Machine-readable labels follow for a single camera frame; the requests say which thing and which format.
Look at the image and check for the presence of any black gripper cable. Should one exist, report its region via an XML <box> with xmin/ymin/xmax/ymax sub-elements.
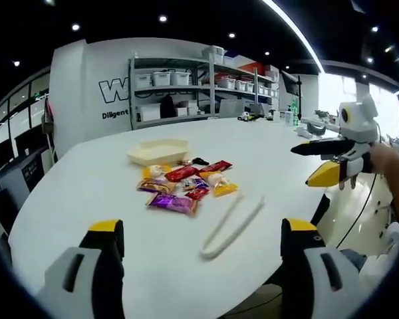
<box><xmin>334</xmin><ymin>171</ymin><xmax>378</xmax><ymax>249</ymax></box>

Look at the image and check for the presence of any small red snack packet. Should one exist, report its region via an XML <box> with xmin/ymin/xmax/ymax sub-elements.
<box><xmin>185</xmin><ymin>188</ymin><xmax>210</xmax><ymax>201</ymax></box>

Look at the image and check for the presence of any small colourful candy packet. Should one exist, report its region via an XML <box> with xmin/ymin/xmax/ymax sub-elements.
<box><xmin>180</xmin><ymin>178</ymin><xmax>209</xmax><ymax>191</ymax></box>

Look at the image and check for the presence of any clear plastic bottle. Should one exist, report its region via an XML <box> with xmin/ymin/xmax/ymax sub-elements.
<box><xmin>285</xmin><ymin>102</ymin><xmax>303</xmax><ymax>128</ymax></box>

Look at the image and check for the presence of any cream plastic tray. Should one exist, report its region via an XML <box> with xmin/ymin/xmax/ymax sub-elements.
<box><xmin>126</xmin><ymin>139</ymin><xmax>190</xmax><ymax>166</ymax></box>

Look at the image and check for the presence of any person's right hand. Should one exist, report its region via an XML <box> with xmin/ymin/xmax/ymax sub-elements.
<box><xmin>368</xmin><ymin>144</ymin><xmax>399</xmax><ymax>175</ymax></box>

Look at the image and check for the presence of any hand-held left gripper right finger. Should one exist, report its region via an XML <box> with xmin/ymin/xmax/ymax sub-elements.
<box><xmin>280</xmin><ymin>217</ymin><xmax>374</xmax><ymax>319</ymax></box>

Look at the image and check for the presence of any black monitor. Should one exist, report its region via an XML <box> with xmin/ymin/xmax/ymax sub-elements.
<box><xmin>280</xmin><ymin>70</ymin><xmax>303</xmax><ymax>96</ymax></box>

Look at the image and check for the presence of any person's white clothing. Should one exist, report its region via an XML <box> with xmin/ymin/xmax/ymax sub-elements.
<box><xmin>338</xmin><ymin>221</ymin><xmax>399</xmax><ymax>295</ymax></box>

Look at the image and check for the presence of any white storage bin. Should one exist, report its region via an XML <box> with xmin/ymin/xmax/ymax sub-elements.
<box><xmin>170</xmin><ymin>70</ymin><xmax>191</xmax><ymax>86</ymax></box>
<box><xmin>152</xmin><ymin>70</ymin><xmax>172</xmax><ymax>87</ymax></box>
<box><xmin>136</xmin><ymin>72</ymin><xmax>154</xmax><ymax>90</ymax></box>

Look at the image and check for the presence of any yellow bun packet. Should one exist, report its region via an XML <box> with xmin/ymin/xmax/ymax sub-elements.
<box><xmin>207</xmin><ymin>172</ymin><xmax>239</xmax><ymax>198</ymax></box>
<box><xmin>141</xmin><ymin>163</ymin><xmax>172</xmax><ymax>181</ymax></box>

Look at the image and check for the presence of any grey open laptop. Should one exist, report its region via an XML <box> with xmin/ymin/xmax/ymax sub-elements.
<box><xmin>217</xmin><ymin>98</ymin><xmax>246</xmax><ymax>118</ymax></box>

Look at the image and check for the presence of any white rope loop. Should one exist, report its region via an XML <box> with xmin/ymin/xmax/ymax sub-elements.
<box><xmin>199</xmin><ymin>193</ymin><xmax>267</xmax><ymax>261</ymax></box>

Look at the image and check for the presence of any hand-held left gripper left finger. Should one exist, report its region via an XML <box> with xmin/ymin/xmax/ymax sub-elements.
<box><xmin>36</xmin><ymin>219</ymin><xmax>126</xmax><ymax>319</ymax></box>

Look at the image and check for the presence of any large purple snack packet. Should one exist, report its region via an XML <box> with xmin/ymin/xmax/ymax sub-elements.
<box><xmin>146</xmin><ymin>192</ymin><xmax>201</xmax><ymax>217</ymax></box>

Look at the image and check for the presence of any grey metal shelf unit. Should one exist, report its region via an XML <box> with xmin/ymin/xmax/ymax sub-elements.
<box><xmin>128</xmin><ymin>45</ymin><xmax>281</xmax><ymax>131</ymax></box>

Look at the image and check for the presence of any purple and gold snack packet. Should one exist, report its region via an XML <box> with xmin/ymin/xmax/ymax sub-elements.
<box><xmin>136</xmin><ymin>177</ymin><xmax>178</xmax><ymax>194</ymax></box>

